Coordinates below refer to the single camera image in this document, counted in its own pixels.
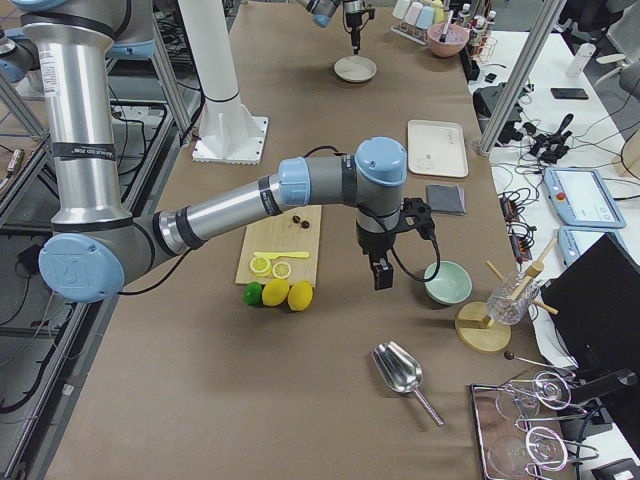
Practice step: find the black smartphone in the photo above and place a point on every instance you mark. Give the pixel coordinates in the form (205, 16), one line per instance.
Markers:
(569, 94)

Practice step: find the wooden cup stand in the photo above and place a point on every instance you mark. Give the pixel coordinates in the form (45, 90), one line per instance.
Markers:
(478, 330)

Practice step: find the glass rack tray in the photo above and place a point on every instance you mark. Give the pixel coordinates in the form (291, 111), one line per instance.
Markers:
(517, 427)

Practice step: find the aluminium frame post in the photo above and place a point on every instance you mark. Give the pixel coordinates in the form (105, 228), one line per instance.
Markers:
(527, 58)

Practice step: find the pink bowl with ice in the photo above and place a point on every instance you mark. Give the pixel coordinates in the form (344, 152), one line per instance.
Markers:
(447, 38)

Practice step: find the pastel cup rack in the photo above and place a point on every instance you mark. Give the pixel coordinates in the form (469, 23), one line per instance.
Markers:
(413, 18)

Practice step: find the beige round plate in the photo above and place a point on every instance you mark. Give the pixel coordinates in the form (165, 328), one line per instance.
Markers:
(355, 69)

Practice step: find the cream rabbit tray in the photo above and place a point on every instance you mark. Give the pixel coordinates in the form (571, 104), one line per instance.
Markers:
(436, 148)

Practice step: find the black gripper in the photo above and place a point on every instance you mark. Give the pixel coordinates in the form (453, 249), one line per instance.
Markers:
(372, 245)
(353, 22)

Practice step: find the mint green bowl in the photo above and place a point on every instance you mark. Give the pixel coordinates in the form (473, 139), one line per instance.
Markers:
(452, 285)

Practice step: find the green lime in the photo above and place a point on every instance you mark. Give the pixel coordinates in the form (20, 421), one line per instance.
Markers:
(252, 294)

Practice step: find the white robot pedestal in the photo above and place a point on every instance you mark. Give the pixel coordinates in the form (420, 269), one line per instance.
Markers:
(228, 132)

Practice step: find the clear glass cup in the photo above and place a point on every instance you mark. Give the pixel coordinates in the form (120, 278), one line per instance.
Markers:
(509, 303)

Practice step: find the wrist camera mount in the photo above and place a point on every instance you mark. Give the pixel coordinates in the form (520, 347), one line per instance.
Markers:
(416, 214)

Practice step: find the yellow plastic knife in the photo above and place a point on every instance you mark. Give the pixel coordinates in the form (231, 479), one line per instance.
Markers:
(276, 255)

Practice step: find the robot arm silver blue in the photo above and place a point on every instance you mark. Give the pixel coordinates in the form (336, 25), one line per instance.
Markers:
(98, 246)
(323, 12)

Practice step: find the bamboo cutting board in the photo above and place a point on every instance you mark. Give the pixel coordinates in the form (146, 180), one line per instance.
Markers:
(280, 234)

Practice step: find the metal scoop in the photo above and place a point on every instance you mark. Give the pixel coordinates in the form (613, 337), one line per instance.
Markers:
(403, 374)

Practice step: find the grey folded cloth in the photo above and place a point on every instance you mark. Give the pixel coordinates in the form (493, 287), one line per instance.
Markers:
(446, 199)

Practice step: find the blue teach pendant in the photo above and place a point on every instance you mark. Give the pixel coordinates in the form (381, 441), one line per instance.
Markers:
(574, 241)
(581, 198)

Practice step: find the black monitor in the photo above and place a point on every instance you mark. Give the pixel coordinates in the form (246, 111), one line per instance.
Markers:
(597, 298)

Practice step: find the yellow lemon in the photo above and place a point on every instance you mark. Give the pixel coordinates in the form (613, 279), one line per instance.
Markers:
(300, 296)
(275, 292)

